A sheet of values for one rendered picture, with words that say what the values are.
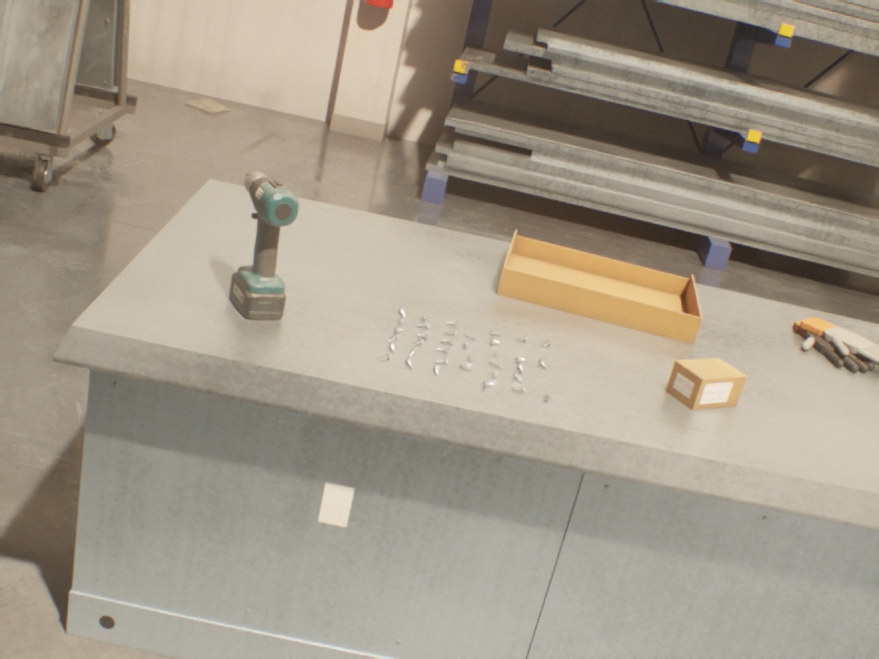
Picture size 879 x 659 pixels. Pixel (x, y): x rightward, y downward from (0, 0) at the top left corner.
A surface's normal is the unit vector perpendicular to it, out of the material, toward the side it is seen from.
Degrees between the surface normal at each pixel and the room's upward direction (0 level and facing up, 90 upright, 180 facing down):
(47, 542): 0
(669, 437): 0
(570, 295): 90
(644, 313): 90
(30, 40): 78
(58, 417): 0
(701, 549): 90
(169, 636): 90
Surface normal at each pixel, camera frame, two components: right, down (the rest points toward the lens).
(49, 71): 0.00, 0.18
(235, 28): -0.11, 0.37
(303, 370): 0.20, -0.90
